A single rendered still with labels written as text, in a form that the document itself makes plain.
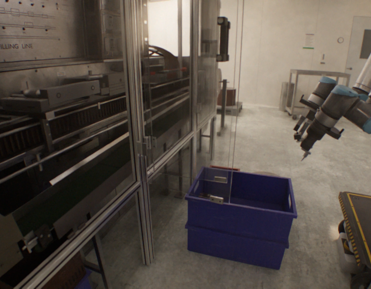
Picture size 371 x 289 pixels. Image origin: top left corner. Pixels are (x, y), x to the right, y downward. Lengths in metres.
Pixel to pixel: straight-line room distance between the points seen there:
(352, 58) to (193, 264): 5.44
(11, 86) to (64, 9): 0.58
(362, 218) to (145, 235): 1.26
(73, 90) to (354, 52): 5.72
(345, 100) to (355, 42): 5.11
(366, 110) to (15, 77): 1.44
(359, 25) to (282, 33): 1.58
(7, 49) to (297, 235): 2.03
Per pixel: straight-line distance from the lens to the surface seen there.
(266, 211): 1.28
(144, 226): 1.32
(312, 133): 1.10
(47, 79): 1.33
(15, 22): 1.35
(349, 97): 1.04
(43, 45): 1.42
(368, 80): 1.45
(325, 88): 1.47
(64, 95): 0.97
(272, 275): 1.56
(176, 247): 1.63
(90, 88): 1.08
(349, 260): 1.64
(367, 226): 1.62
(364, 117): 1.03
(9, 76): 1.21
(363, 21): 6.18
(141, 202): 1.23
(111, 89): 1.19
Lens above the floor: 1.17
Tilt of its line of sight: 21 degrees down
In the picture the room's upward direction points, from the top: straight up
